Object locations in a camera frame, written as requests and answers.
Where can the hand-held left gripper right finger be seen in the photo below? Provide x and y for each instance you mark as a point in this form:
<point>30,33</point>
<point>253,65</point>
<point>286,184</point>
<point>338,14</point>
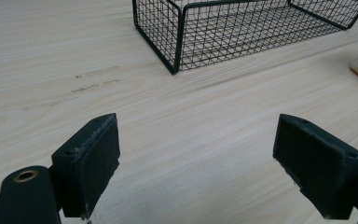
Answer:
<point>320,168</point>

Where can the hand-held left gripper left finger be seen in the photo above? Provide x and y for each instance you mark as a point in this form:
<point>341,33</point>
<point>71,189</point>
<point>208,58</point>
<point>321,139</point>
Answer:
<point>84,174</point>

